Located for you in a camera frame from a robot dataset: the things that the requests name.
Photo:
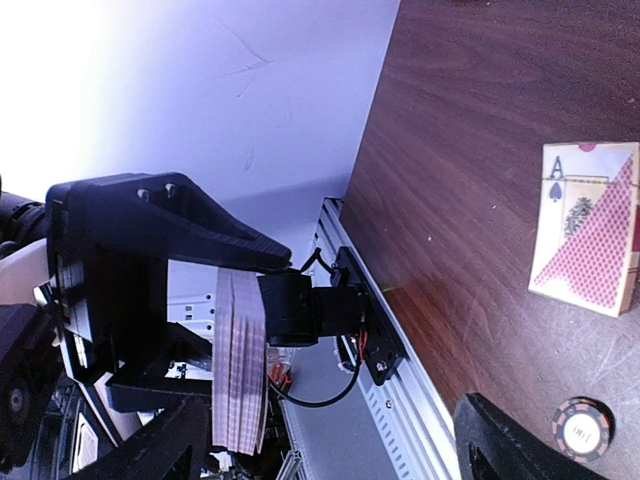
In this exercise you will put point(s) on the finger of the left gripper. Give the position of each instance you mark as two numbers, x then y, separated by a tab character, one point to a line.
109	243
171	446

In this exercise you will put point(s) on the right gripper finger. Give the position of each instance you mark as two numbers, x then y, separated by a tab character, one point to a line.
491	445

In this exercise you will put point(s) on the red-backed card deck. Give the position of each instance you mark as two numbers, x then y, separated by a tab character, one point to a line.
239	377

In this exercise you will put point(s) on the black 100 chip stack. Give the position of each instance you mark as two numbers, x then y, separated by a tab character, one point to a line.
583	428

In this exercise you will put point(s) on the playing card box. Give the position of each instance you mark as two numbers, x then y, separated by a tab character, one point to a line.
587	242

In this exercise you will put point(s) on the front aluminium rail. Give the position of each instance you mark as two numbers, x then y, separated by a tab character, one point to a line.
393	424

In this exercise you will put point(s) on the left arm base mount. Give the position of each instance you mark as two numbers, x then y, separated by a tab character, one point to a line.
299	314

